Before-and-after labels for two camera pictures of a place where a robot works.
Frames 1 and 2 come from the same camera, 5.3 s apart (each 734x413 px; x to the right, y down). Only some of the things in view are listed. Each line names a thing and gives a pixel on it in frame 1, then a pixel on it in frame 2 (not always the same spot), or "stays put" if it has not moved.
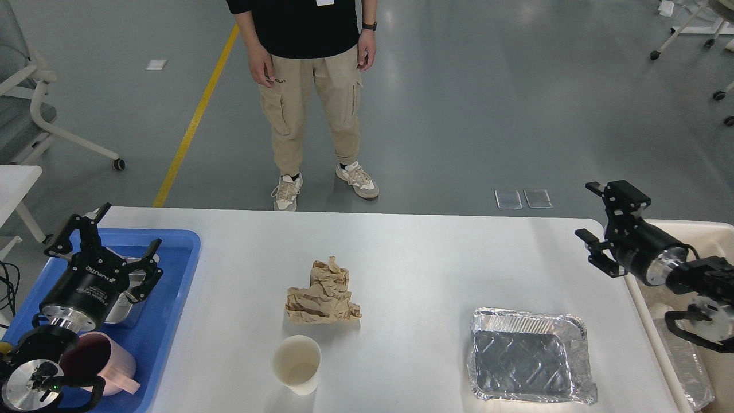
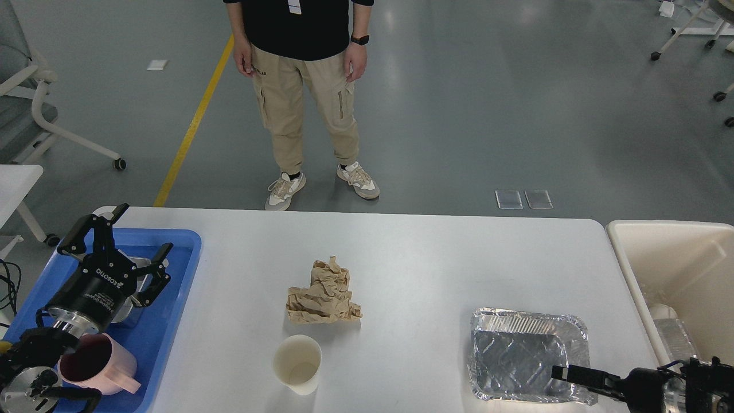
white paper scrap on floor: x=156 y=65 stays put
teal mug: x=6 y=347 stays put
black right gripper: x=643 y=248 -> x=643 y=390
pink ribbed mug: x=96 y=354 stays put
